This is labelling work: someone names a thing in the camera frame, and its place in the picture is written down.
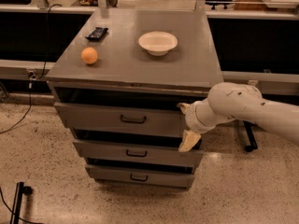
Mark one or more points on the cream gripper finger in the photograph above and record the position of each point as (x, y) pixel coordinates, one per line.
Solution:
(189, 140)
(183, 107)

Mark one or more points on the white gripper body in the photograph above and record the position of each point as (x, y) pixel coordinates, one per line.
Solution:
(191, 119)

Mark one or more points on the grey top drawer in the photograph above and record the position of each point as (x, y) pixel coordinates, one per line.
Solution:
(122, 119)

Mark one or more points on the grey drawer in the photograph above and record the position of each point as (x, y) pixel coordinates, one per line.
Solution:
(137, 153)
(142, 177)
(122, 119)

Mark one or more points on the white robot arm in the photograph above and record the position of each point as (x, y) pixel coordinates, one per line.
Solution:
(230, 101)

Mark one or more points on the grey drawer cabinet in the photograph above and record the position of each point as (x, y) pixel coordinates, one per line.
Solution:
(125, 75)

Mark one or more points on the grey bottom drawer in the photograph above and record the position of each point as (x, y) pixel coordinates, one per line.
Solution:
(142, 177)

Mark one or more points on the grey middle drawer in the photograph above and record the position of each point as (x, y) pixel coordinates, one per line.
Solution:
(137, 153)

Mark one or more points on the black stand leg with caster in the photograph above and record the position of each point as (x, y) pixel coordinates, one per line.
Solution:
(252, 142)

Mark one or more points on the white bowl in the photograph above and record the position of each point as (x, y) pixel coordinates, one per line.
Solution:
(157, 43)

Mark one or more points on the orange fruit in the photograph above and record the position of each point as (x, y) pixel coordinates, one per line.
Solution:
(89, 56)

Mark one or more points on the dark snack bar wrapper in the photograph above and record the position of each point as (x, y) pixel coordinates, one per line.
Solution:
(97, 34)

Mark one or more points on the black stand bottom left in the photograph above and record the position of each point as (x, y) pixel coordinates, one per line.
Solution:
(15, 210)

